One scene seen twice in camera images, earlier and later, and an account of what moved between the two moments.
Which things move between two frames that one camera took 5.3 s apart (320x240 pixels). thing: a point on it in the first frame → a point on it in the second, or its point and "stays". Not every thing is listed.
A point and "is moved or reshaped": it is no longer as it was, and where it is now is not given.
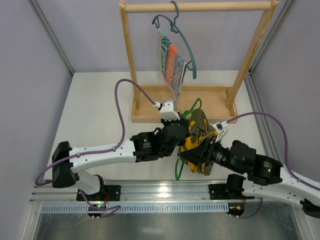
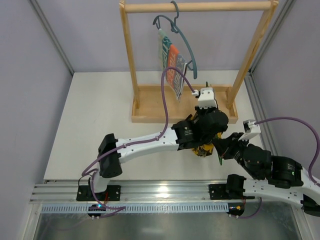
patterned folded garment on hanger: (173, 64) stays
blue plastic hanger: (191, 65) stays
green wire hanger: (177, 177) is moved or reshaped
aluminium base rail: (140, 191) stays
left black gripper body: (182, 128) → (210, 135)
